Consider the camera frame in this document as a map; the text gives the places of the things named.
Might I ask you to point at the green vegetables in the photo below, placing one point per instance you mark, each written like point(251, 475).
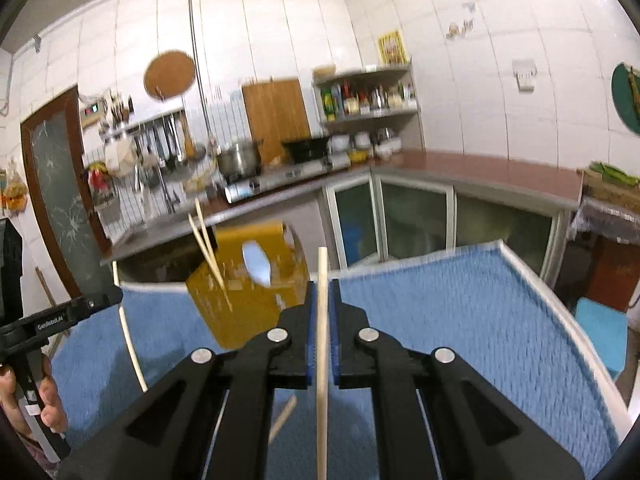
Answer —
point(615, 174)

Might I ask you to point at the yellow wall poster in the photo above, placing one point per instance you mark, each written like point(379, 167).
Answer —
point(392, 47)

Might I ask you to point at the green round wall board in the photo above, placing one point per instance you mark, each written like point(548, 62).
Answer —
point(625, 105)

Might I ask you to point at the steel gas stove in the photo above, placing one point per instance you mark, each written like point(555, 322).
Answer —
point(290, 172)

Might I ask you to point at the wooden cutting board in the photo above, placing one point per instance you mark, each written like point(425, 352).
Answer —
point(275, 115)

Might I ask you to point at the steel corner shelf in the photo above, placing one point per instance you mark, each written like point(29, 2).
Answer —
point(370, 116)

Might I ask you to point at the brown door with frosted glass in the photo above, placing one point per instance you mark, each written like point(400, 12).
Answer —
point(60, 185)

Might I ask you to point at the yellow perforated utensil holder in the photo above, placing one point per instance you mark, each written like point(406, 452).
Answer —
point(240, 320)

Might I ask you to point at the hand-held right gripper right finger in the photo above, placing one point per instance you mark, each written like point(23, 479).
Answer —
point(335, 340)

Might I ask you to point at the white wall socket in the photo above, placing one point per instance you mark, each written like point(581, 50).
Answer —
point(525, 75)

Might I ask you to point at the hanging bag of orange fruit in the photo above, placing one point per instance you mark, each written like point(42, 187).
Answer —
point(12, 190)

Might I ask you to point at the white wall electrical box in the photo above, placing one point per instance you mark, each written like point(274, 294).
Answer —
point(92, 115)

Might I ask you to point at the side table with plastic cover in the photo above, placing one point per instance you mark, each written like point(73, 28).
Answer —
point(610, 240)

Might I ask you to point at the green bottle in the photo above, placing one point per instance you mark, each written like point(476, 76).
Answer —
point(328, 105)

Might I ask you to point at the blue textured towel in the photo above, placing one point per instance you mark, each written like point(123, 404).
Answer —
point(450, 310)

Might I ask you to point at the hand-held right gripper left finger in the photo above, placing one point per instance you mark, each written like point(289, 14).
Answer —
point(311, 340)

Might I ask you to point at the light blue spoon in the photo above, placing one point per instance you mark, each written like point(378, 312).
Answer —
point(257, 262)

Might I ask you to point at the steel wall utensil rack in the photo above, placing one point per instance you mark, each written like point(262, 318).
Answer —
point(145, 122)

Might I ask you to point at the steel cooking pot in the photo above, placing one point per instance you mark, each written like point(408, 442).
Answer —
point(240, 160)

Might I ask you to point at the wooden chopstick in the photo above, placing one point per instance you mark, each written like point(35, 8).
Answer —
point(285, 417)
point(126, 340)
point(322, 285)
point(196, 229)
point(202, 217)

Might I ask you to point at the blue stool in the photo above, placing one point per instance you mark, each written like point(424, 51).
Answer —
point(600, 330)

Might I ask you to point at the person's left hand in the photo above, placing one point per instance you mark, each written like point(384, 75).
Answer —
point(52, 400)

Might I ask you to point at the grey wall pipe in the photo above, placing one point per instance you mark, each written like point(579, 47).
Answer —
point(197, 60)

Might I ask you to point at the wall hooks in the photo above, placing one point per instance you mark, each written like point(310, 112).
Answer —
point(460, 22)

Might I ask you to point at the kitchen counter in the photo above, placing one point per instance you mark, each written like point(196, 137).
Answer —
point(475, 170)

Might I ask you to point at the round cork board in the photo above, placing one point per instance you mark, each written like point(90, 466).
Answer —
point(170, 75)

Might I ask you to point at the glass door counter cabinets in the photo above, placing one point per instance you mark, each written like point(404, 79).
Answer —
point(415, 220)

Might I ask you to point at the black wok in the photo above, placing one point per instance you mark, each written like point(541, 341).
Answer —
point(305, 147)

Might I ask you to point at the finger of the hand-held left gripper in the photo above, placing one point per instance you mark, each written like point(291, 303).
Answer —
point(60, 316)

